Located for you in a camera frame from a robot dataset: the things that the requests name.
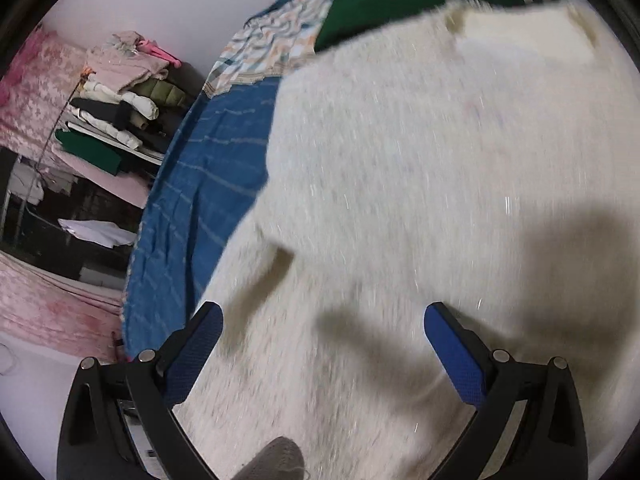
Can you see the white cloth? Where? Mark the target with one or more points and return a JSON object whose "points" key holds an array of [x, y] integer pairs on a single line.
{"points": [[97, 231]]}

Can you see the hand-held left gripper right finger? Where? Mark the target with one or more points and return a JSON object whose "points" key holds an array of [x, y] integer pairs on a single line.
{"points": [[452, 345]]}

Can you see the pink blanket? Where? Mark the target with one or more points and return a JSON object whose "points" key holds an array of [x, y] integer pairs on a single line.
{"points": [[55, 305]]}

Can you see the plaid patterned cloth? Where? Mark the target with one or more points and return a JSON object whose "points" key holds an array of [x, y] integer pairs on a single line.
{"points": [[270, 35]]}

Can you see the cream fuzzy sweater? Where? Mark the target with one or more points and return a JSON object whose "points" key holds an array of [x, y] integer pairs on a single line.
{"points": [[400, 220]]}

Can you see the grey shoe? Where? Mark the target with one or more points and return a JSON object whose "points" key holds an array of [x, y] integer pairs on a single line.
{"points": [[277, 462]]}

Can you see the pink floral curtain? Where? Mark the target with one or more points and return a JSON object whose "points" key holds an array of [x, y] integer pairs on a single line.
{"points": [[37, 95]]}

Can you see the pile of folded clothes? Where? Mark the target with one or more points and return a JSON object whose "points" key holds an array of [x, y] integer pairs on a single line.
{"points": [[127, 95]]}

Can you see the blue striped bed sheet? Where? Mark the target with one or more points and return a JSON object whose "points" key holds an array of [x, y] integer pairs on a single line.
{"points": [[200, 195]]}

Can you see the green folded garment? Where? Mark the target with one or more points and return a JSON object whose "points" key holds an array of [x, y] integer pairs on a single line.
{"points": [[90, 152]]}

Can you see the pink hanger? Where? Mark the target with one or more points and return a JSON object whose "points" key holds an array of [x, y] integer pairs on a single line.
{"points": [[160, 51]]}

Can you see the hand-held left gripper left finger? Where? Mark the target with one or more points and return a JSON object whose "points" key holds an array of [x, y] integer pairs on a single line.
{"points": [[197, 340]]}

